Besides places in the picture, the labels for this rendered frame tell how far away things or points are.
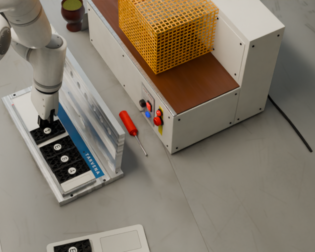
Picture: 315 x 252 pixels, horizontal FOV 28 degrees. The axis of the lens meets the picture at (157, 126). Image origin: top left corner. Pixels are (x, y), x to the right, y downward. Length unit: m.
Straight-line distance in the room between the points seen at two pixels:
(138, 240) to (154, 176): 0.22
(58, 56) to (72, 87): 0.26
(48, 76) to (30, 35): 0.22
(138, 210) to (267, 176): 0.40
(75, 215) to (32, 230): 0.12
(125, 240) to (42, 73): 0.51
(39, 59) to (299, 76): 0.90
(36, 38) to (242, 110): 0.70
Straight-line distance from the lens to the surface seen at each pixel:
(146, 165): 1.89
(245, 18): 1.78
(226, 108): 1.89
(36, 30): 1.57
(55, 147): 1.91
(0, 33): 1.32
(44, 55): 1.72
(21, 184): 1.89
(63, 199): 1.82
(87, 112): 1.90
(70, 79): 1.96
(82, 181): 1.83
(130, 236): 1.76
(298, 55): 2.24
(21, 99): 2.05
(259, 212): 1.84
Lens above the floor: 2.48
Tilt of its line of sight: 53 degrees down
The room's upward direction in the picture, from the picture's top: 2 degrees clockwise
